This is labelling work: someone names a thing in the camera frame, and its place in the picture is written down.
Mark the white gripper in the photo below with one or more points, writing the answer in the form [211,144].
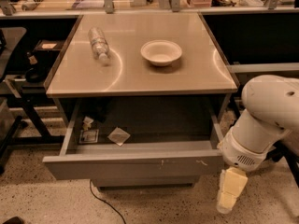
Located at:
[241,154]

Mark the grey top drawer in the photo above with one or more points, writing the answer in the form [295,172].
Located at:
[169,136]

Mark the grey drawer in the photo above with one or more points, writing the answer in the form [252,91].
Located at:
[109,182]
[169,136]

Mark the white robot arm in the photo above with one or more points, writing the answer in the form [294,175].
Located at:
[271,84]

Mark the grey drawer cabinet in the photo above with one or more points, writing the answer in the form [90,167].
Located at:
[200,71]

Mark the grey bottom drawer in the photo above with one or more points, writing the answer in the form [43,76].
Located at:
[109,182]

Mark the black office chair base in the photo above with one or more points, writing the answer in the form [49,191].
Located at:
[286,159]

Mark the square white packet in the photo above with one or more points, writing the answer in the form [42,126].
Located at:
[118,136]

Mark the white bowl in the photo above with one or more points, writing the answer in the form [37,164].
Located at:
[161,52]

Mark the small framed card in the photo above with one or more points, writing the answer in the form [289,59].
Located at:
[88,137]

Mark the small white packet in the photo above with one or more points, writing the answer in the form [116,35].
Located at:
[87,123]

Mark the clear plastic water bottle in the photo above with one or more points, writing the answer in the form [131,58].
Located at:
[99,45]

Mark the black round object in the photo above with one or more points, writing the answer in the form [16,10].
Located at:
[36,74]

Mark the black table frame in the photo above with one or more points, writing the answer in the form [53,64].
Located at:
[24,93]

